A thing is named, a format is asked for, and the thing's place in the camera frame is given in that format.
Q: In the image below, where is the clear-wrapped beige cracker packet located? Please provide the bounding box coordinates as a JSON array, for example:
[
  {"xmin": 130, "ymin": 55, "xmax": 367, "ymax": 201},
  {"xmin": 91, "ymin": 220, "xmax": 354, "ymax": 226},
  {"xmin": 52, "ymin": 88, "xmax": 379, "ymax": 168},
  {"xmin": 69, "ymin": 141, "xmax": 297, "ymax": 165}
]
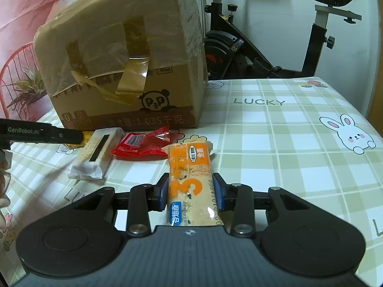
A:
[{"xmin": 68, "ymin": 127, "xmax": 126, "ymax": 181}]

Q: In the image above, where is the black exercise bike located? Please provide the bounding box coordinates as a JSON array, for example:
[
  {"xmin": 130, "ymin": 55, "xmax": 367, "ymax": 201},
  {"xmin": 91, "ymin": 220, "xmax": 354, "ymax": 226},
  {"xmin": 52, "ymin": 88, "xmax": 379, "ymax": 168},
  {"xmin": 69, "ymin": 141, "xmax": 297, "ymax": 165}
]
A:
[{"xmin": 191, "ymin": 0, "xmax": 364, "ymax": 80}]

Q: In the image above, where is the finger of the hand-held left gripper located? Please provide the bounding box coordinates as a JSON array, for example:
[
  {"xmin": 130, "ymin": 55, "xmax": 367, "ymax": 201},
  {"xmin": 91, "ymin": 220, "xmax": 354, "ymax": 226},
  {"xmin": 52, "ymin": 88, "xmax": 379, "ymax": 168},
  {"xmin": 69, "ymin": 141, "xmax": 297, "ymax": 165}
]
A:
[{"xmin": 51, "ymin": 124, "xmax": 84, "ymax": 144}]

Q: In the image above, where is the person's left hand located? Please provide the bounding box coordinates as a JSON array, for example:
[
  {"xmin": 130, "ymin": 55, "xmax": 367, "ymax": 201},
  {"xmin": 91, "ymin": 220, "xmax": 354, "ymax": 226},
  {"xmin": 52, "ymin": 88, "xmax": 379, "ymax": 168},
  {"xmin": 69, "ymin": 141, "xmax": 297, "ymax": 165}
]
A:
[{"xmin": 0, "ymin": 151, "xmax": 13, "ymax": 207}]

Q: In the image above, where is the yellow snack packet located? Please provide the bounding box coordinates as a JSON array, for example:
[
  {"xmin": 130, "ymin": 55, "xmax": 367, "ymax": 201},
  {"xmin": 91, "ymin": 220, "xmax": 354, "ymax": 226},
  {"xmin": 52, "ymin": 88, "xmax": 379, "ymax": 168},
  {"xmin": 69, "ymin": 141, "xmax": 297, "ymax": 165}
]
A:
[{"xmin": 67, "ymin": 131, "xmax": 92, "ymax": 148}]

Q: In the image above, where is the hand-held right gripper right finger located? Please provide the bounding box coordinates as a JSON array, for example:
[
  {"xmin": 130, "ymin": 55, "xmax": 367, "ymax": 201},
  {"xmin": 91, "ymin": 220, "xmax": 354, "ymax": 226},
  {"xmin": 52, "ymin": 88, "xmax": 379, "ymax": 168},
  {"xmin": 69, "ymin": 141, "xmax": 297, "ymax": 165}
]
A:
[{"xmin": 213, "ymin": 173, "xmax": 310, "ymax": 236}]

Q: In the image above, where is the brown cardboard box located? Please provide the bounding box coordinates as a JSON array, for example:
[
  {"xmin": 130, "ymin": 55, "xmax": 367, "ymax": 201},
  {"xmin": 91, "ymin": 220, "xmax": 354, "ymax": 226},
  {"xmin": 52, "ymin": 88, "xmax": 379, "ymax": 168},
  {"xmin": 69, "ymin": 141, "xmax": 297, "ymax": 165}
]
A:
[{"xmin": 33, "ymin": 0, "xmax": 209, "ymax": 130}]

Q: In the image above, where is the green checked cartoon tablecloth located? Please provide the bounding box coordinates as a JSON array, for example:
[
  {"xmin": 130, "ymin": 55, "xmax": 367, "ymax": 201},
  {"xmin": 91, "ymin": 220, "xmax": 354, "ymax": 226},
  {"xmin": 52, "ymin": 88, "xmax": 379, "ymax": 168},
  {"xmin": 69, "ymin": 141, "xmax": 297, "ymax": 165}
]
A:
[{"xmin": 0, "ymin": 78, "xmax": 383, "ymax": 287}]

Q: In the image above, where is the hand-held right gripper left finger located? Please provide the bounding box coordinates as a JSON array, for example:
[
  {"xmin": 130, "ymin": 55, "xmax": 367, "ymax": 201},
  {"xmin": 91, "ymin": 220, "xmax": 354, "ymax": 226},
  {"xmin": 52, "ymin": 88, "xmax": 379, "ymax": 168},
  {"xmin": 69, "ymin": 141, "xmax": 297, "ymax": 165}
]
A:
[{"xmin": 72, "ymin": 173, "xmax": 169, "ymax": 236}]

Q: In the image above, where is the orange cream cracker packet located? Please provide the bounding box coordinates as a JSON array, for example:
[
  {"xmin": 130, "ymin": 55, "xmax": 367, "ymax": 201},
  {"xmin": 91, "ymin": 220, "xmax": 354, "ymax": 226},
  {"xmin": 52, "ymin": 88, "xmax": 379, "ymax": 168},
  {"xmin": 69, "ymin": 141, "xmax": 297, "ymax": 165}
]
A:
[{"xmin": 162, "ymin": 139, "xmax": 224, "ymax": 227}]

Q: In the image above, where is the red snack packet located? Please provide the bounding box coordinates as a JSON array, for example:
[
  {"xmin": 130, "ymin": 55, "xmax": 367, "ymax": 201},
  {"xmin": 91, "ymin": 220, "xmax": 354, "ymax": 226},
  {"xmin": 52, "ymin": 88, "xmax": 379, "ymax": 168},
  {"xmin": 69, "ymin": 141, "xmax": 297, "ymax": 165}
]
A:
[{"xmin": 111, "ymin": 126, "xmax": 170, "ymax": 158}]

